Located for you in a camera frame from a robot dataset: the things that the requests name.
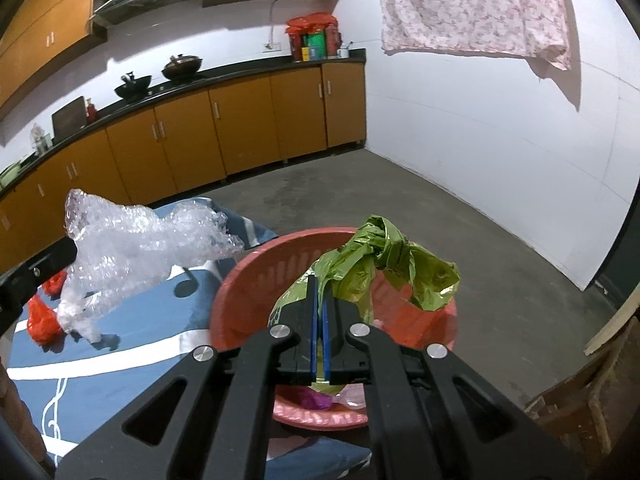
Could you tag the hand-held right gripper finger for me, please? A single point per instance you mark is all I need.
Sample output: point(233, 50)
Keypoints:
point(314, 332)
point(326, 335)

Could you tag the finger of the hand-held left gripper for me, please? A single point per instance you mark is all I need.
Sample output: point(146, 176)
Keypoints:
point(35, 280)

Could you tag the large clear bubble wrap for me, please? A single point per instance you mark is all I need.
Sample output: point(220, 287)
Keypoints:
point(350, 399)

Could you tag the red plastic basket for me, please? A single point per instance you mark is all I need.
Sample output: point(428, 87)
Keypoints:
point(240, 280)

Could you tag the clear plastic bag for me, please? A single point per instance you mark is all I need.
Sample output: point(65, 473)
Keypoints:
point(130, 250)

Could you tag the olive green plastic bag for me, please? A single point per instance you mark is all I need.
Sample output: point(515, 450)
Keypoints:
point(400, 255)

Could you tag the person's left forearm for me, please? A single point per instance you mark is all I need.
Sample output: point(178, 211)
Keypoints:
point(15, 410)

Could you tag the red plastic bag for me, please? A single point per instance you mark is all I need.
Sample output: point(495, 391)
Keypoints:
point(52, 285)
point(42, 325)

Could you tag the green basin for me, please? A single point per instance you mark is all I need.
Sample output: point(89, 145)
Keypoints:
point(10, 172)

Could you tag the blue striped table cloth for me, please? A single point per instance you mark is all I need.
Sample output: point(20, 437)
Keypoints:
point(125, 350)

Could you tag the glass jar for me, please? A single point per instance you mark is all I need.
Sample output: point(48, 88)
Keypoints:
point(40, 140)

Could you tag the dark cutting board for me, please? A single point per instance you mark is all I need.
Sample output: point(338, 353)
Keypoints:
point(70, 117)

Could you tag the red bottle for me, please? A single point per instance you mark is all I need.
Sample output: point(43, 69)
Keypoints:
point(91, 112)

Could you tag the black wok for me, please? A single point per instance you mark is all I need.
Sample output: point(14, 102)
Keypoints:
point(132, 89)

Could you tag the wooden base cabinets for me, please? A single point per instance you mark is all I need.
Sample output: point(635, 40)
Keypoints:
point(240, 120)

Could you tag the dark pot with lid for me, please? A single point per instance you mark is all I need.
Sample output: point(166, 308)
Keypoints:
point(182, 67)

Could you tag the black kitchen countertop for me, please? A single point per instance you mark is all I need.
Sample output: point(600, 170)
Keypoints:
point(240, 67)

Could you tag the wooden chair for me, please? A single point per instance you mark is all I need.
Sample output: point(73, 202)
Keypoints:
point(600, 395)

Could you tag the white cup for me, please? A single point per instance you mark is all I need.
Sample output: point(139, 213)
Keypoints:
point(343, 53)

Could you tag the green box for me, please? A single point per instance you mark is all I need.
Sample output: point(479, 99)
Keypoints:
point(316, 45)

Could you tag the red bag of groceries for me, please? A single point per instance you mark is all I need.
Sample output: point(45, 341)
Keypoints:
point(310, 22)

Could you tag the pink floral hanging sheet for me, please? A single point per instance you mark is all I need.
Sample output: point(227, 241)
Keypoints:
point(470, 5)

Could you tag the wooden wall cabinet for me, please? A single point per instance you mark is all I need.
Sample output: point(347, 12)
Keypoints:
point(45, 35)

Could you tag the white wall outlet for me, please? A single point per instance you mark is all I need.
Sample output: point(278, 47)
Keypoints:
point(271, 47)

